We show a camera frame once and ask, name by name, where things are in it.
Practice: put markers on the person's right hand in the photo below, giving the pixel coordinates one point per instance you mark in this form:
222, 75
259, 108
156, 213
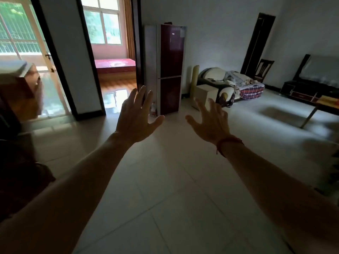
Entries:
212, 125

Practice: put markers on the person's left hand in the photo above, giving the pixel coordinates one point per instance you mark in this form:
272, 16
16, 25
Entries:
135, 121

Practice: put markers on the white refrigerator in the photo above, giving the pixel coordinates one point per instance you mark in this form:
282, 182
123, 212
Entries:
170, 50

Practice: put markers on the person's left forearm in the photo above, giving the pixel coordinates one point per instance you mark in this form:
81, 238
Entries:
66, 195

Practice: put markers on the person's right forearm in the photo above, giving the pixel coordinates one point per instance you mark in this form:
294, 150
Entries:
278, 187

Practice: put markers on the cream cabinet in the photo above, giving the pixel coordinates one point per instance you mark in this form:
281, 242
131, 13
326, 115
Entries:
206, 93

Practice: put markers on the pale yellow cushion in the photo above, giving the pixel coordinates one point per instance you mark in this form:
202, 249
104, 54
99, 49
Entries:
195, 79

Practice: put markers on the black and white massage chair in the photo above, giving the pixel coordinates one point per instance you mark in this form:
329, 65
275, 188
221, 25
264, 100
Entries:
215, 75

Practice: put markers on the plaid fabric bundle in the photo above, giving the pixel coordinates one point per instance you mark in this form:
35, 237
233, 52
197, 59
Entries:
251, 91

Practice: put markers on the grey crumpled blanket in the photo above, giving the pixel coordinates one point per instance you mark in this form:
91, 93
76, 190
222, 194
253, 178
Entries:
238, 77

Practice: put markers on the bed with red cover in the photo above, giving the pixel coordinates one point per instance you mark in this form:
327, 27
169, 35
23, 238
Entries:
115, 64

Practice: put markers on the dark wooden chair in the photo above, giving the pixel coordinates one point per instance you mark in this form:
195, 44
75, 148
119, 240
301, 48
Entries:
264, 70

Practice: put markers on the tan curtain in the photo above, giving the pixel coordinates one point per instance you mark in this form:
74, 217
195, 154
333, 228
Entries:
129, 29

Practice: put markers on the dark doorway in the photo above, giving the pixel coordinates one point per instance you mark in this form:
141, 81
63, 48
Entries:
258, 42

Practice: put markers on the bedroom window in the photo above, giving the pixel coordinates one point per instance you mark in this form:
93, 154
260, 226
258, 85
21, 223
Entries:
102, 21

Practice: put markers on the black television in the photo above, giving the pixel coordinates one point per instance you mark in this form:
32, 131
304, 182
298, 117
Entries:
302, 67

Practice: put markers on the yellow wooden table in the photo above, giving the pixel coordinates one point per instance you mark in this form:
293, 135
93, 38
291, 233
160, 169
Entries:
327, 101

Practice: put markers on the wooden cabinet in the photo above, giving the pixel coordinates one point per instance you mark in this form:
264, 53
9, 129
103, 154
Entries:
21, 89

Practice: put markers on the white lace cover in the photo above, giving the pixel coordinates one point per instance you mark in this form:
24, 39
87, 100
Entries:
320, 70

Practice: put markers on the glass balcony door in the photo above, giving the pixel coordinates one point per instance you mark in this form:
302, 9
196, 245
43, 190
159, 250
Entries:
21, 31

